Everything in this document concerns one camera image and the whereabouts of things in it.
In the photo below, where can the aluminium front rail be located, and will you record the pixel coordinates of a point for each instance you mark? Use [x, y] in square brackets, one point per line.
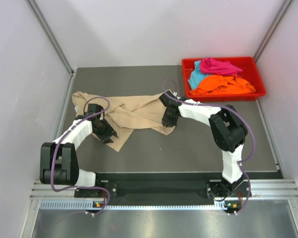
[274, 189]

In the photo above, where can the orange t shirt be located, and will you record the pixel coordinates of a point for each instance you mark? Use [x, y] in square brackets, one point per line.
[223, 85]

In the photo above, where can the right aluminium corner post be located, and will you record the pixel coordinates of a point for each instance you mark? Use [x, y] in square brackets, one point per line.
[286, 5]

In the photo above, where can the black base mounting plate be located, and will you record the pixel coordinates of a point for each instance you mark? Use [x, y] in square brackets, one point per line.
[154, 189]

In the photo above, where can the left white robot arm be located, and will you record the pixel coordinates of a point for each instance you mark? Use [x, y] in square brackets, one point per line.
[58, 159]

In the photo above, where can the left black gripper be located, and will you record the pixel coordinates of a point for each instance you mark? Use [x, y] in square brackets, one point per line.
[110, 132]

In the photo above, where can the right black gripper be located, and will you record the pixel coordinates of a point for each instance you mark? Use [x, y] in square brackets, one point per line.
[166, 121]

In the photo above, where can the aluminium corner post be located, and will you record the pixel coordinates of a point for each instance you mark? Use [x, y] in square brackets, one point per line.
[50, 35]
[286, 5]

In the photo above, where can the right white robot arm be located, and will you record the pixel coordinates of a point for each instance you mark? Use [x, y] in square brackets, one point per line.
[228, 131]

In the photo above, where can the light blue t shirt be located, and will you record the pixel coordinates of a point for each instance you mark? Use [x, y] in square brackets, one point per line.
[196, 76]

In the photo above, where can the left aluminium corner post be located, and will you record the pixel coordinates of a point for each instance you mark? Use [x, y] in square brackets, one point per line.
[50, 35]

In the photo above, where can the pink t shirt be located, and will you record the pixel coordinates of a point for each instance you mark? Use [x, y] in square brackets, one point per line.
[213, 66]

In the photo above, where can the red plastic bin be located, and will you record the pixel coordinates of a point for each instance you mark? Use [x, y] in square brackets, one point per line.
[250, 73]

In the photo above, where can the beige t shirt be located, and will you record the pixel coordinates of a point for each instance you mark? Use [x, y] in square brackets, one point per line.
[125, 114]

